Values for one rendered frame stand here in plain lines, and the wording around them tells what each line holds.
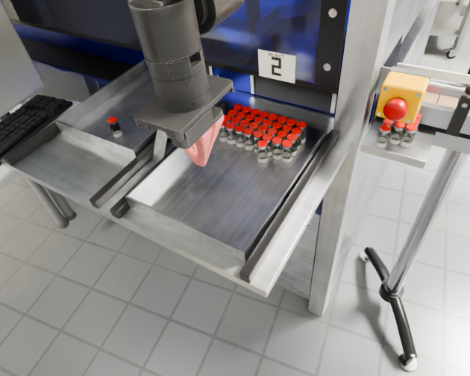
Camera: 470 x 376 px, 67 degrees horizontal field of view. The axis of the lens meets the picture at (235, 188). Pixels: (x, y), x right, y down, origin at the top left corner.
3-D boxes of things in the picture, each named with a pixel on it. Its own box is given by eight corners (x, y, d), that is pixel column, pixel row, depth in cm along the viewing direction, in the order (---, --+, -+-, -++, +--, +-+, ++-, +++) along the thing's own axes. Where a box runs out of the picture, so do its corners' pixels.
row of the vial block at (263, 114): (237, 119, 86) (236, 103, 83) (306, 139, 79) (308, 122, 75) (233, 124, 85) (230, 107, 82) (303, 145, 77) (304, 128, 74)
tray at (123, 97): (148, 69, 108) (145, 57, 106) (220, 86, 98) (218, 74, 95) (60, 132, 89) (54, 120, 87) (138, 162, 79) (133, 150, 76)
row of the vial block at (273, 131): (227, 130, 84) (225, 113, 80) (298, 151, 76) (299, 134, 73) (222, 135, 82) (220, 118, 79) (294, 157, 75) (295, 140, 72)
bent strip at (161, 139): (164, 149, 81) (157, 128, 77) (174, 153, 80) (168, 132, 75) (120, 189, 73) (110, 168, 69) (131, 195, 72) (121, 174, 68)
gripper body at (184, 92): (236, 94, 41) (228, 30, 36) (183, 147, 36) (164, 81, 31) (192, 83, 44) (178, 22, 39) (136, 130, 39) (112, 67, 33)
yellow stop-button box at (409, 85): (383, 98, 74) (392, 65, 69) (421, 105, 71) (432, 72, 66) (373, 117, 70) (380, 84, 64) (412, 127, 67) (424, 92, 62)
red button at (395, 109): (385, 109, 68) (389, 91, 66) (406, 114, 67) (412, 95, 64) (379, 120, 66) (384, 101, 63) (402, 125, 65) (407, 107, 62)
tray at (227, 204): (224, 115, 88) (223, 103, 86) (324, 144, 77) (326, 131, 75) (130, 208, 69) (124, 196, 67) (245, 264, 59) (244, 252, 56)
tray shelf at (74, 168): (138, 71, 112) (136, 66, 110) (361, 128, 83) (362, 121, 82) (4, 166, 85) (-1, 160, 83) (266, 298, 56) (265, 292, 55)
